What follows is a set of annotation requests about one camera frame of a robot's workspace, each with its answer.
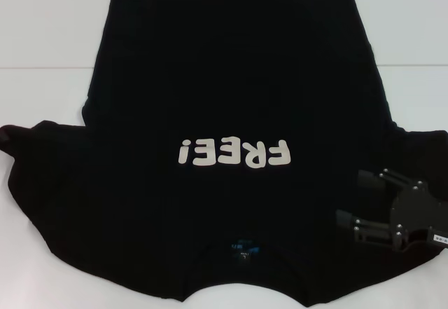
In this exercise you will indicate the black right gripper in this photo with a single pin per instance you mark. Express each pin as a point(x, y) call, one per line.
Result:
point(416, 211)

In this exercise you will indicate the black FREE print t-shirt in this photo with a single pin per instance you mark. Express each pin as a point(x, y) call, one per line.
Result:
point(224, 77)

